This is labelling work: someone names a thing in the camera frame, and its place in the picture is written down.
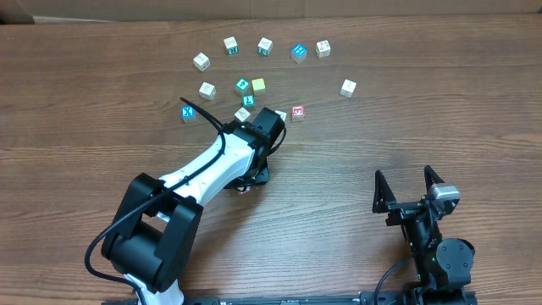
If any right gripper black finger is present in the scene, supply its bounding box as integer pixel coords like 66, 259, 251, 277
372, 170, 397, 214
423, 165, 445, 197

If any green numeral four block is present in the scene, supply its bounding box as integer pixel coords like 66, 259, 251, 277
235, 78, 251, 96

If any blue letter X block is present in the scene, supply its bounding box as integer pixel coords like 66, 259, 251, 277
181, 105, 197, 123

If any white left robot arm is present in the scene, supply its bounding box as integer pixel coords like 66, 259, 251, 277
101, 108, 285, 304

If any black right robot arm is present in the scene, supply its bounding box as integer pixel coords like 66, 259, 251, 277
366, 165, 478, 305

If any plain wooden block center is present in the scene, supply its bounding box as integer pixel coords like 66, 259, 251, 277
235, 107, 251, 122

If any plain wooden block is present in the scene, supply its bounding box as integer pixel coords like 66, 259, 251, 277
193, 53, 210, 72
235, 107, 251, 122

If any wooden block blue side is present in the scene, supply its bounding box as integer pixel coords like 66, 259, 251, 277
275, 110, 287, 121

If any green letter L block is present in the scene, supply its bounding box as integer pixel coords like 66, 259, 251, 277
241, 95, 255, 109

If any red letter E block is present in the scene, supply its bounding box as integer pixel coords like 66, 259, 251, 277
291, 105, 306, 122

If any yellow top wooden block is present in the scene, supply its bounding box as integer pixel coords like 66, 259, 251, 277
252, 78, 266, 96

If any wooden block yellow side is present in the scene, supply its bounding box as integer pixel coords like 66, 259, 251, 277
199, 82, 216, 100

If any wooden block isolated right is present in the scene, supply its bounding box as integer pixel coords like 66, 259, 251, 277
340, 79, 357, 98

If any plain wooden block upper left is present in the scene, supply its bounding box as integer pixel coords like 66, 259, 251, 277
193, 53, 210, 72

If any wooden block teal side right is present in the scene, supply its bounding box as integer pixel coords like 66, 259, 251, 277
257, 37, 273, 57

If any wooden block teal side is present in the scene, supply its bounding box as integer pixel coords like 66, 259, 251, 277
257, 37, 273, 57
224, 36, 239, 55

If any blue top wooden block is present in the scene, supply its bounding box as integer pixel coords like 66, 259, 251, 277
291, 44, 307, 64

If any wooden block teal side left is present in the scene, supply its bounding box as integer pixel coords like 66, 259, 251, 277
224, 36, 239, 55

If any wooden block far right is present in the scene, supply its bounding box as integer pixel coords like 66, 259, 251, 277
316, 40, 331, 58

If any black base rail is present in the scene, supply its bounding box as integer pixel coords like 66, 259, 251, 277
102, 291, 478, 305

